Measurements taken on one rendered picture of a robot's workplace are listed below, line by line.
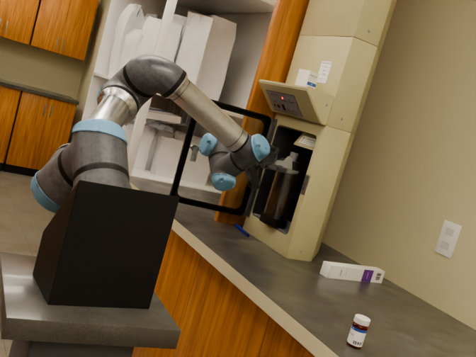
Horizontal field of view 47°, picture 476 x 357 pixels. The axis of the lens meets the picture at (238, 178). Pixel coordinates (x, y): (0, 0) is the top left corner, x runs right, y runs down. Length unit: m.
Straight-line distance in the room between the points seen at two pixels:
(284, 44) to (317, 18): 0.18
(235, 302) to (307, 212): 0.44
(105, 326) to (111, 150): 0.36
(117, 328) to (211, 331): 0.72
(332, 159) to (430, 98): 0.48
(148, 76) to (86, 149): 0.43
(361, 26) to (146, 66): 0.74
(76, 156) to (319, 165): 0.94
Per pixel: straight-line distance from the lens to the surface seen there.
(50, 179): 1.27
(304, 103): 1.85
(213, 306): 1.75
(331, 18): 2.01
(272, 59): 2.15
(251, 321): 1.56
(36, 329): 1.04
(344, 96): 1.89
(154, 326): 1.10
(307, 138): 1.97
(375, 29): 1.94
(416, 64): 2.27
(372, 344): 1.38
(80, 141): 1.20
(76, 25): 6.83
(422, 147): 2.13
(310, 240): 1.94
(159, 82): 1.54
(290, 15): 2.18
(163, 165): 3.01
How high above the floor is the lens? 1.38
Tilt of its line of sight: 7 degrees down
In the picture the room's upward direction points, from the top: 16 degrees clockwise
